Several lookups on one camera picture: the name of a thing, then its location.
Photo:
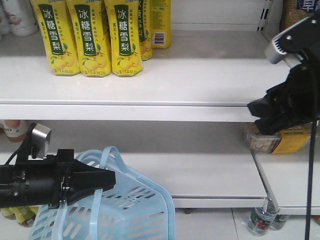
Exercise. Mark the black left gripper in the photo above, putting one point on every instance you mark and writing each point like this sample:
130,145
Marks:
86,179

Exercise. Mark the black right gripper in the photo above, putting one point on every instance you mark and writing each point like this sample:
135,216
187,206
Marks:
295,101

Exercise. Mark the light blue plastic basket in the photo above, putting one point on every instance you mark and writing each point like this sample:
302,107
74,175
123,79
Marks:
137,208

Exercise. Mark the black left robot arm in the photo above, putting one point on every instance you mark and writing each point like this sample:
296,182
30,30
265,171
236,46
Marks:
51,181

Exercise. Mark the clear cookie box yellow label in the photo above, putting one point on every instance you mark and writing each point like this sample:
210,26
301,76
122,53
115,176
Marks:
283,142

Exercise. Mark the white metal shelf unit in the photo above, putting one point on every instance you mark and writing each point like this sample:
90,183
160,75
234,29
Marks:
179,122

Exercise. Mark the orange C100 juice bottle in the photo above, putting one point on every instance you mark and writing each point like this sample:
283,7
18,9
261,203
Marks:
15,130

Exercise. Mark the clear water bottle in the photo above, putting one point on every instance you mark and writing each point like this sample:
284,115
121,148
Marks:
279,222
260,220

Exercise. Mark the yellow pear drink bottle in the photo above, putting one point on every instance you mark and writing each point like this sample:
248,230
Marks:
145,29
89,21
161,24
57,32
126,57

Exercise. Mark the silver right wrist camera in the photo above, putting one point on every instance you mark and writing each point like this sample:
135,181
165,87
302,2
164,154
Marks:
302,38

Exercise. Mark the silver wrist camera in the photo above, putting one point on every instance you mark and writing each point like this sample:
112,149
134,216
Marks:
40,137
302,38

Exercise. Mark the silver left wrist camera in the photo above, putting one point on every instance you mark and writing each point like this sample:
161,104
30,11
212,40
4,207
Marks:
40,137

